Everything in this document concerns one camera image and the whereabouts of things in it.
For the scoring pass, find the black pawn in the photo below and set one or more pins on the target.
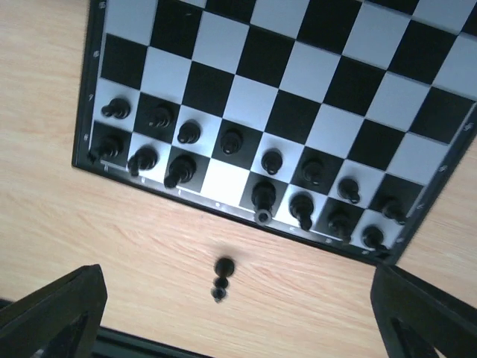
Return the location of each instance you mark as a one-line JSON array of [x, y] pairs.
[[312, 171], [392, 209], [348, 189]]

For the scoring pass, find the black and silver chessboard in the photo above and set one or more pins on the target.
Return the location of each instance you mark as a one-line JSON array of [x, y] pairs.
[[381, 91]]

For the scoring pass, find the black chess piece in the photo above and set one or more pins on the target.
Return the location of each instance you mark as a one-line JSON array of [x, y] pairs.
[[231, 141], [271, 161], [339, 225], [373, 237], [144, 159], [108, 147], [224, 268], [189, 133], [263, 198], [160, 117], [118, 108], [181, 170], [301, 207]]

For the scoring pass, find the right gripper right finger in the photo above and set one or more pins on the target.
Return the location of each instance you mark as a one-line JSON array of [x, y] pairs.
[[417, 319]]

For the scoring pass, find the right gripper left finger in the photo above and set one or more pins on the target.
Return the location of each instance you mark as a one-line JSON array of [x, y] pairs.
[[59, 320]]

